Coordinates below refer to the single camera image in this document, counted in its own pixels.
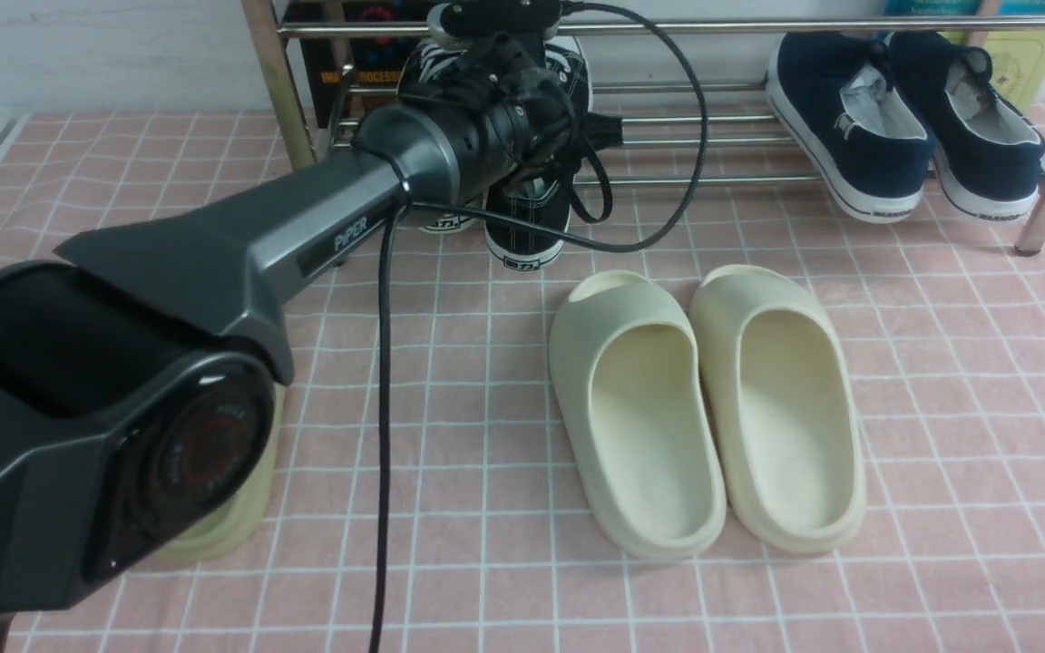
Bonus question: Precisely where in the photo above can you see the left navy canvas shoe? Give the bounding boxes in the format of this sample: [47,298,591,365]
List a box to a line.
[766,32,937,224]

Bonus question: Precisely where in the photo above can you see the black image processing book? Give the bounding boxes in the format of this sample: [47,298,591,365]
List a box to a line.
[283,1,438,129]

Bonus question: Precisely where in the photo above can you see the black cable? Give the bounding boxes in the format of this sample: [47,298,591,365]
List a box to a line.
[366,0,710,653]

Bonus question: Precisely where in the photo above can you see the black canvas sneaker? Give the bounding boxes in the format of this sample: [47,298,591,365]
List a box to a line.
[483,36,593,271]
[396,38,473,235]

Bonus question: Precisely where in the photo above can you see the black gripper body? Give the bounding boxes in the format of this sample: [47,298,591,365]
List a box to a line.
[407,34,625,197]

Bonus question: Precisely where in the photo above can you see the left cream foam slipper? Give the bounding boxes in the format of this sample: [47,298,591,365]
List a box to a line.
[547,271,727,560]

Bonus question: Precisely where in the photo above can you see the pink checkered tablecloth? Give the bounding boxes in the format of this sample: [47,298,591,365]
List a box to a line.
[0,104,1045,653]

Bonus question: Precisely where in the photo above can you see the metal shoe rack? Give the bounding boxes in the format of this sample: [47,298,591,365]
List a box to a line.
[241,0,1045,257]

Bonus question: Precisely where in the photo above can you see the right green foam slipper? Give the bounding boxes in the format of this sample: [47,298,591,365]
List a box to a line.
[138,372,286,565]

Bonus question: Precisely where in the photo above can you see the right cream foam slipper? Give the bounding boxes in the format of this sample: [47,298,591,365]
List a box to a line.
[689,265,866,555]

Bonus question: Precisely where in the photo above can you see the cream foam slipper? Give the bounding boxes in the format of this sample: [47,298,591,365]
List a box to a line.
[547,271,727,560]
[689,265,866,555]

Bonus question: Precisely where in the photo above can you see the right navy canvas shoe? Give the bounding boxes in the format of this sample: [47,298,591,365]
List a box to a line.
[884,32,1045,221]

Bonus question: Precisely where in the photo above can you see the navy canvas shoe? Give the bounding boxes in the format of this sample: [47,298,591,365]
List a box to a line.
[884,32,1045,221]
[766,32,937,224]

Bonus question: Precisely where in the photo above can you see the yellow green book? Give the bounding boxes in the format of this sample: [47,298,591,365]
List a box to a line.
[884,1,1045,112]

